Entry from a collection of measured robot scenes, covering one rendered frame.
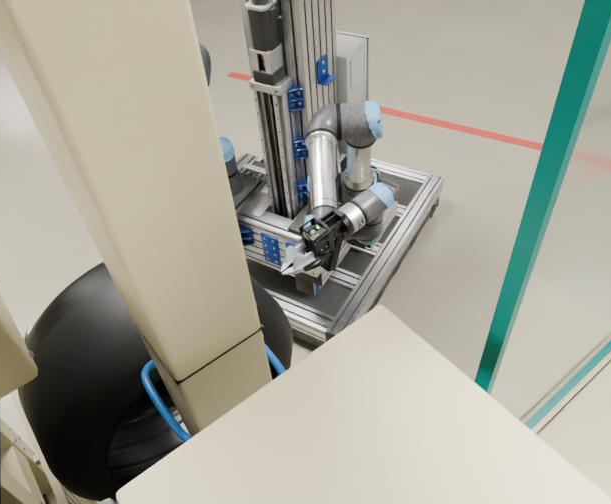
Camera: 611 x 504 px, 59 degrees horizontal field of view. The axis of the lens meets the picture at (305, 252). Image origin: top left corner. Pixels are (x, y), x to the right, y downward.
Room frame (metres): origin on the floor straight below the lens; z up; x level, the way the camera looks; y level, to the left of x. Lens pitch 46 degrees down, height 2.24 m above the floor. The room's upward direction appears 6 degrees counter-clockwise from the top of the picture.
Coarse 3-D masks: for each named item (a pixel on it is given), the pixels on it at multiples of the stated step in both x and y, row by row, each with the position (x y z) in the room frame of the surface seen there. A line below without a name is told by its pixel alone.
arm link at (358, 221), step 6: (348, 204) 1.07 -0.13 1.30; (342, 210) 1.05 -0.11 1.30; (348, 210) 1.04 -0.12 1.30; (354, 210) 1.04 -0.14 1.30; (348, 216) 1.03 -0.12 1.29; (354, 216) 1.03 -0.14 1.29; (360, 216) 1.03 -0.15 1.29; (354, 222) 1.02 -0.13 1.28; (360, 222) 1.03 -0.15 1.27; (354, 228) 1.01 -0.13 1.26
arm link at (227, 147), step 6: (222, 138) 1.97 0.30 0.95; (222, 144) 1.94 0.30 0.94; (228, 144) 1.93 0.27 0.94; (222, 150) 1.90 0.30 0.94; (228, 150) 1.90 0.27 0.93; (234, 150) 1.94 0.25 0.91; (228, 156) 1.89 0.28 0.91; (234, 156) 1.93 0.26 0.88; (228, 162) 1.89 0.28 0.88; (234, 162) 1.91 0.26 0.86; (228, 168) 1.89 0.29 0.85; (234, 168) 1.91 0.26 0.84; (228, 174) 1.88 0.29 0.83
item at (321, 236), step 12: (324, 216) 1.03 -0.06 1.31; (336, 216) 1.03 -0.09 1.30; (300, 228) 1.00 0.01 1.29; (312, 228) 1.00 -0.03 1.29; (324, 228) 0.99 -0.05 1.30; (336, 228) 1.01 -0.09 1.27; (348, 228) 1.01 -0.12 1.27; (312, 240) 0.95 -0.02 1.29; (324, 240) 0.96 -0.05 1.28; (324, 252) 0.96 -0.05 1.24
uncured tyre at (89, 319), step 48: (96, 288) 0.71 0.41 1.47; (48, 336) 0.64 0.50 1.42; (96, 336) 0.60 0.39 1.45; (288, 336) 0.73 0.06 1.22; (48, 384) 0.56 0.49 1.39; (96, 384) 0.53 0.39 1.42; (48, 432) 0.49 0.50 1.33; (96, 432) 0.48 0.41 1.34; (144, 432) 0.68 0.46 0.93; (96, 480) 0.45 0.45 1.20
